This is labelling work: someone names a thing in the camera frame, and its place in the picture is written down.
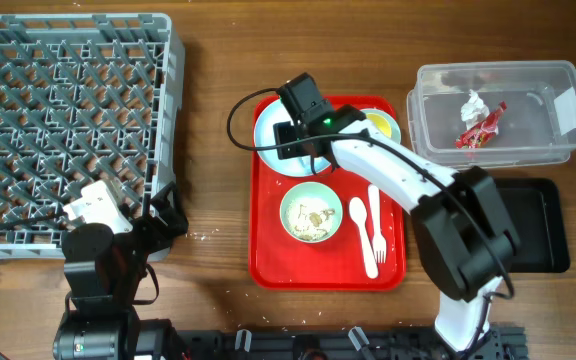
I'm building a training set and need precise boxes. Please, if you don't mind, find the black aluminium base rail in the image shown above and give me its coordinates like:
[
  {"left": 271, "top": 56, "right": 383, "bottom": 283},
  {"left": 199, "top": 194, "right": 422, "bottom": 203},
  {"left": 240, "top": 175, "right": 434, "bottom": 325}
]
[{"left": 178, "top": 326, "right": 529, "bottom": 360}]

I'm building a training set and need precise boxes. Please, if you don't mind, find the white paper napkin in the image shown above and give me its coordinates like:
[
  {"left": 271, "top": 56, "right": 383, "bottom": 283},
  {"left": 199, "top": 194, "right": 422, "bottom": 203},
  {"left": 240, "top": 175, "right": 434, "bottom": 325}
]
[{"left": 460, "top": 90, "right": 490, "bottom": 130}]

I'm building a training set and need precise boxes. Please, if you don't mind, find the white plastic spoon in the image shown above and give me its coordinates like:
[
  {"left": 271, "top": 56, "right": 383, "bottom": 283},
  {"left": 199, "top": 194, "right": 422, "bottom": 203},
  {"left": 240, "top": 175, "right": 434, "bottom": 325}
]
[{"left": 349, "top": 197, "right": 379, "bottom": 279}]

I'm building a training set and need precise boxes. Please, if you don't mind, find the small green saucer plate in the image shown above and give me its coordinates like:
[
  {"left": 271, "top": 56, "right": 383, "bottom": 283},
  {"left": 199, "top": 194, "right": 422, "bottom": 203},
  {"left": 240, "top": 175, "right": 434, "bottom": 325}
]
[{"left": 362, "top": 108, "right": 401, "bottom": 143}]

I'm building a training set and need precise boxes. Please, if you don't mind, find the white plastic fork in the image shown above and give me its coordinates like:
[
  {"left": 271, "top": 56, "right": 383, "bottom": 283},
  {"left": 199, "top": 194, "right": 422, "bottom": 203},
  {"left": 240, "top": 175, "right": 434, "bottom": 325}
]
[{"left": 368, "top": 184, "right": 387, "bottom": 264}]

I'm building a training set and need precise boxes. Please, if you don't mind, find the clear plastic waste bin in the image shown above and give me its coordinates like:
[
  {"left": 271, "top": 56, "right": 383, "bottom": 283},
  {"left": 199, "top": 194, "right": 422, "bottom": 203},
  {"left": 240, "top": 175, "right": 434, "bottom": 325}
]
[{"left": 407, "top": 60, "right": 576, "bottom": 169}]

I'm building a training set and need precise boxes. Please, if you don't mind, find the black rectangular tray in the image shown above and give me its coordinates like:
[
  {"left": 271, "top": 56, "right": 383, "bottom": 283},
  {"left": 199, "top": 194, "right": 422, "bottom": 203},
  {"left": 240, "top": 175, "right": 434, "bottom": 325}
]
[{"left": 495, "top": 178, "right": 570, "bottom": 273}]

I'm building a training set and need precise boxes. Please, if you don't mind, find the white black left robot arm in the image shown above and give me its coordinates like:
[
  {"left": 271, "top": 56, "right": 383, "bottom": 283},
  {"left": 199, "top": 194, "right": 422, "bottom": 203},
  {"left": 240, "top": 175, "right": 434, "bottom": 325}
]
[{"left": 52, "top": 179, "right": 191, "bottom": 359}]

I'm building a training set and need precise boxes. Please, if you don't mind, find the red snack wrapper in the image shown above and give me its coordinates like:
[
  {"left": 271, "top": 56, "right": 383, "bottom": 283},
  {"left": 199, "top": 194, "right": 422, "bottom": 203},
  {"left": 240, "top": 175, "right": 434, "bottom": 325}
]
[{"left": 455, "top": 102, "right": 507, "bottom": 149}]

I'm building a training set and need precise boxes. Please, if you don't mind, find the red plastic serving tray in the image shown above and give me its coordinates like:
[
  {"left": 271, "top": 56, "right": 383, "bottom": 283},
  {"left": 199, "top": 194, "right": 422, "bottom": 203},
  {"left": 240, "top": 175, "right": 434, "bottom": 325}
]
[{"left": 248, "top": 94, "right": 408, "bottom": 292}]

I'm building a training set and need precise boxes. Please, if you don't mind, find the yellow plastic cup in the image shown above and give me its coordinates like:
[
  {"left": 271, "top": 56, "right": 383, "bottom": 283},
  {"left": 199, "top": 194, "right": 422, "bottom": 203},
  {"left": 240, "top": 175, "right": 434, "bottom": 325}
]
[{"left": 366, "top": 113, "right": 392, "bottom": 138}]

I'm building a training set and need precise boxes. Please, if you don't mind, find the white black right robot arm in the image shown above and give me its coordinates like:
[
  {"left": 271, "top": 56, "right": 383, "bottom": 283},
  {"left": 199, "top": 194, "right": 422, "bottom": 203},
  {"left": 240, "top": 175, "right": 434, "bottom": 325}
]
[{"left": 273, "top": 101, "right": 521, "bottom": 357}]

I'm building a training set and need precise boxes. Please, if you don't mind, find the green bowl with rice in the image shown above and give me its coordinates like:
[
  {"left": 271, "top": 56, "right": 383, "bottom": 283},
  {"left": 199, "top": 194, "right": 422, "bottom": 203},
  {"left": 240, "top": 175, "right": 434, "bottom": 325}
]
[{"left": 279, "top": 182, "right": 344, "bottom": 244}]

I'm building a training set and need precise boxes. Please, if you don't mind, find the large light blue plate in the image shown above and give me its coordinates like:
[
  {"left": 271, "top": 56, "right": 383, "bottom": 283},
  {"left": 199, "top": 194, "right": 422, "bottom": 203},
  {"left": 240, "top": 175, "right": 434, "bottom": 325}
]
[{"left": 253, "top": 98, "right": 331, "bottom": 178}]

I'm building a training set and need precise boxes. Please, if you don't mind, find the grey plastic dishwasher rack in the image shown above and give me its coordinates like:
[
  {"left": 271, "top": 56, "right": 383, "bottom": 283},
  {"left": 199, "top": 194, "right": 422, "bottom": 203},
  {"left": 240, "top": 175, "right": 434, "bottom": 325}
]
[{"left": 0, "top": 13, "right": 185, "bottom": 260}]

